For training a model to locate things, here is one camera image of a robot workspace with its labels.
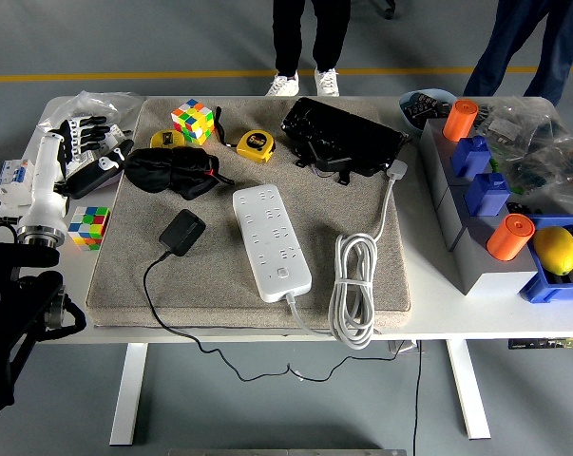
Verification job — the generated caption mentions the white table leg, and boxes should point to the white table leg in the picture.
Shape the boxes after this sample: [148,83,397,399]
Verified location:
[108,342,149,447]
[446,339,492,441]

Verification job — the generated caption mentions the yellow lemon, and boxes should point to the yellow lemon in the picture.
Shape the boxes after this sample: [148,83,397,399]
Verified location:
[532,225,573,276]

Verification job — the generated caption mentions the grey-brown mat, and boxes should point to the grey-brown mat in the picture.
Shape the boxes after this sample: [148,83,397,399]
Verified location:
[85,97,413,332]

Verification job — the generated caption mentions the black wrapped electronic device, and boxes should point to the black wrapped electronic device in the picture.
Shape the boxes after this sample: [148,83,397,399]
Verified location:
[280,97,410,186]

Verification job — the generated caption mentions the black table control panel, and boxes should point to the black table control panel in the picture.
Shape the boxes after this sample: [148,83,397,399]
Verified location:
[507,337,573,351]

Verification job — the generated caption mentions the blue plastic bin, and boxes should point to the blue plastic bin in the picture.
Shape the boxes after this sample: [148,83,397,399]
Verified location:
[519,213,573,304]

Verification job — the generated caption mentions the orange cylinder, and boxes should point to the orange cylinder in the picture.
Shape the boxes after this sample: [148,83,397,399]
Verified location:
[486,213,537,262]
[442,98,480,143]

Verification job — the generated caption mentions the blue bowl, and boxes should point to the blue bowl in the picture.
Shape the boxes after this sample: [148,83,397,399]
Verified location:
[398,88,458,132]

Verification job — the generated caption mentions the yellow tape measure with strap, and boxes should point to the yellow tape measure with strap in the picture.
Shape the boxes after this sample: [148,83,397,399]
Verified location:
[213,106,277,165]

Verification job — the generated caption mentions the black hanging cable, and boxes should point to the black hanging cable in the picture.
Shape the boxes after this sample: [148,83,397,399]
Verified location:
[411,339,423,456]

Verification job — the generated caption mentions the thin black adapter cord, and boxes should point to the thin black adapter cord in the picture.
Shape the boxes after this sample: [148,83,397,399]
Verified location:
[143,251,413,384]

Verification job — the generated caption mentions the clear bag of screws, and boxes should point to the clear bag of screws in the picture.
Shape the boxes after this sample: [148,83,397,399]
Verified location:
[37,89,144,143]

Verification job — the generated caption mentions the black power adapter plug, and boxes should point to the black power adapter plug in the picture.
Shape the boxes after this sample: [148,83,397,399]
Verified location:
[159,208,207,257]

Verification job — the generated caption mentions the person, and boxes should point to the person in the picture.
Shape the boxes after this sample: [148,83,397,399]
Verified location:
[265,0,353,99]
[462,0,573,106]

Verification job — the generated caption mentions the clear bag of electronic parts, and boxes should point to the clear bag of electronic parts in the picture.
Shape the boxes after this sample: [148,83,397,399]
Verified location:
[504,142,573,215]
[475,97,573,162]

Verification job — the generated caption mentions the blue plastic block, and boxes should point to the blue plastic block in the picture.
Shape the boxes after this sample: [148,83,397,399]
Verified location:
[450,135,492,180]
[464,171,511,218]

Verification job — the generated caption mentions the white power strip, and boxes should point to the white power strip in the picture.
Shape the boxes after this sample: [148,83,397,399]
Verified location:
[232,183,315,304]

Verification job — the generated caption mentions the dark circuit boards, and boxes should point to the dark circuit boards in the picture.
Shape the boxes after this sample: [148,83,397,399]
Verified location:
[403,93,452,123]

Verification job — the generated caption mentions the black cloth pouch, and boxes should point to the black cloth pouch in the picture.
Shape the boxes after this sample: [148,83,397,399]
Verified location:
[124,146,236,201]

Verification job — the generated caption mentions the colourful puzzle cube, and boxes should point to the colourful puzzle cube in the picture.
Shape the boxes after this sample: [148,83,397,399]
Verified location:
[170,98,216,146]
[67,205,112,252]

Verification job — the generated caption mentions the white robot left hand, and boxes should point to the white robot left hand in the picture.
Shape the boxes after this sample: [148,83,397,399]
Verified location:
[18,115,135,237]

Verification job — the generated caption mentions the white circuit breaker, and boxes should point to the white circuit breaker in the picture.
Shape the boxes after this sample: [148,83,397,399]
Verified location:
[0,159,38,209]

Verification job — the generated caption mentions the white power strip cable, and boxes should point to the white power strip cable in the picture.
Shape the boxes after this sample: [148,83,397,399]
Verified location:
[285,160,410,352]

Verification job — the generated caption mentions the grey under-table box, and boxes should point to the grey under-table box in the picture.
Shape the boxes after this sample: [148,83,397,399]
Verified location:
[389,339,424,355]

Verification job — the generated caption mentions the grey storage box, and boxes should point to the grey storage box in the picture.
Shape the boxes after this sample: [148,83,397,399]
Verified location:
[449,213,540,296]
[435,182,520,253]
[418,117,494,205]

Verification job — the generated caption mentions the white wall socket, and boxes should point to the white wall socket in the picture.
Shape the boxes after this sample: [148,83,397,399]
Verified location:
[107,123,134,143]

